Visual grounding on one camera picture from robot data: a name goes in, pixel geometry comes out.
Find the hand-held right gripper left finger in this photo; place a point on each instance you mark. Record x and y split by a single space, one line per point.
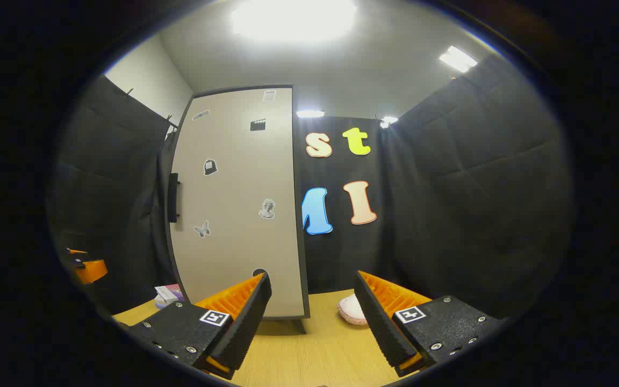
245 322

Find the black backdrop cloth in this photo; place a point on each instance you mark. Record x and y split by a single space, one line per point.
476 188

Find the ceiling light panel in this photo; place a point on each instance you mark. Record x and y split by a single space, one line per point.
457 58
389 121
293 19
309 113

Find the white cabinet door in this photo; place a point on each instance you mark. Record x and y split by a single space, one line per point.
234 215

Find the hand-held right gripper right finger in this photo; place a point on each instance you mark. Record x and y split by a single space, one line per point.
376 322

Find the pink fluffy coaster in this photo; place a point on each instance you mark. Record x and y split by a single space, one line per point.
351 310

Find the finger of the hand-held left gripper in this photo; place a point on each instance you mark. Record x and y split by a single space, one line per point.
92 270
77 254

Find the grey cabinet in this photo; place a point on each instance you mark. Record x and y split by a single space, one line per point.
306 306

